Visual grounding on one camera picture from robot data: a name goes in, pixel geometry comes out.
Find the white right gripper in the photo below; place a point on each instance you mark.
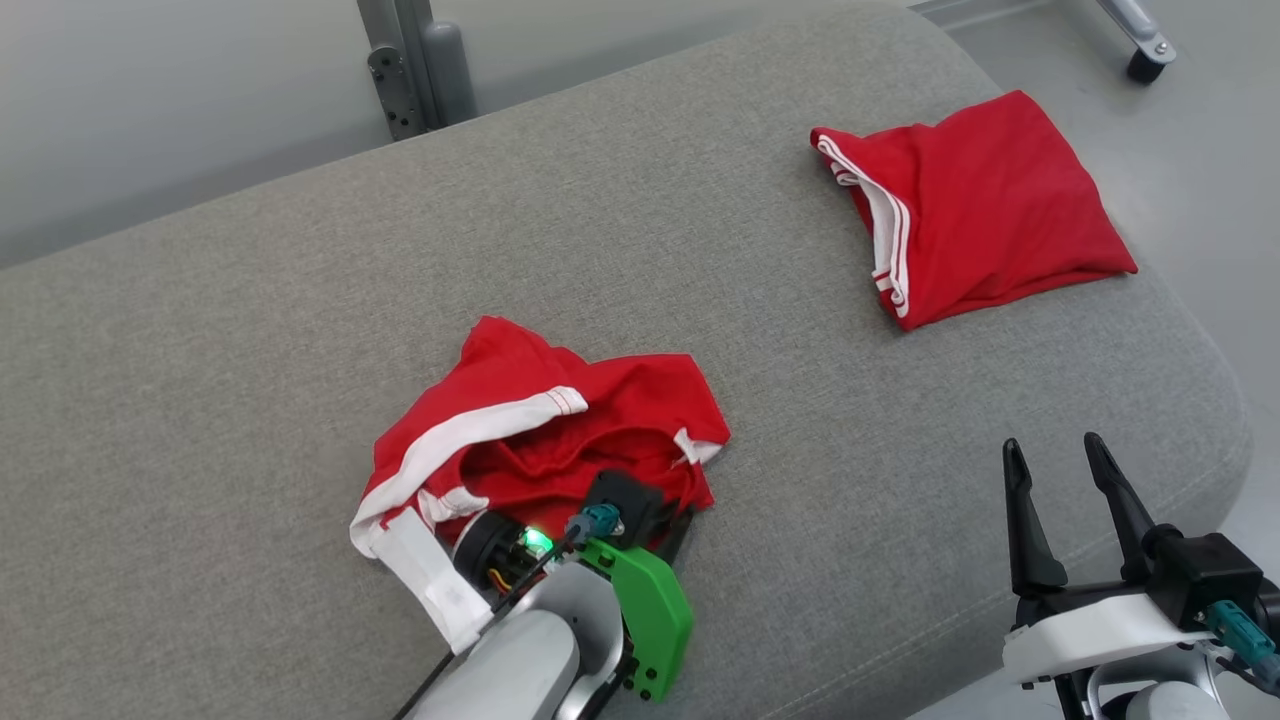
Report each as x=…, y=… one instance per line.
x=1090, y=630

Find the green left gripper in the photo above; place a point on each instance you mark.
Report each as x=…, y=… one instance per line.
x=655, y=620

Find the red shorts white side stripes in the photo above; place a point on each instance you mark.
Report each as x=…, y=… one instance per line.
x=620, y=410

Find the red basketball jersey white trim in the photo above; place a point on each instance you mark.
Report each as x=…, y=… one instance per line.
x=1000, y=210

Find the black caster wheel grey leg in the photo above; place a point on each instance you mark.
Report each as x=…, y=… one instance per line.
x=1145, y=50

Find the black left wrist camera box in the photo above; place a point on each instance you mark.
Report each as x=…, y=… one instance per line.
x=625, y=500

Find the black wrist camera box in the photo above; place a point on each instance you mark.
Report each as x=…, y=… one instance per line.
x=625, y=500
x=1205, y=570

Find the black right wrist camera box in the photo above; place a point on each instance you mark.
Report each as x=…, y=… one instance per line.
x=1205, y=570

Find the grey metal post with bracket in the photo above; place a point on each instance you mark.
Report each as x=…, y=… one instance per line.
x=410, y=60

